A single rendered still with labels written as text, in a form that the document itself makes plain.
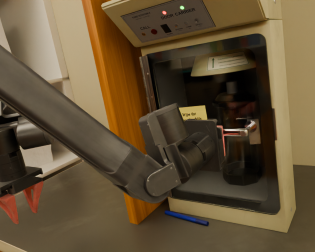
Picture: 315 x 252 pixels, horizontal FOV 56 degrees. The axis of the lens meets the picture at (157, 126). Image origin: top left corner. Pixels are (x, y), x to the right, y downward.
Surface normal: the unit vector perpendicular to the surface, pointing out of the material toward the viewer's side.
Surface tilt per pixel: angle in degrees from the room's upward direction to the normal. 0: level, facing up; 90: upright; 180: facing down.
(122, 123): 90
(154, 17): 135
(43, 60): 90
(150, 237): 0
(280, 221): 90
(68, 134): 80
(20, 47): 90
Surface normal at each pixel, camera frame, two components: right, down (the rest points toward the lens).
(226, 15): -0.27, 0.88
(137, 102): 0.81, -0.01
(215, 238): -0.17, -0.96
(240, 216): -0.55, 0.29
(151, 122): 0.46, -0.10
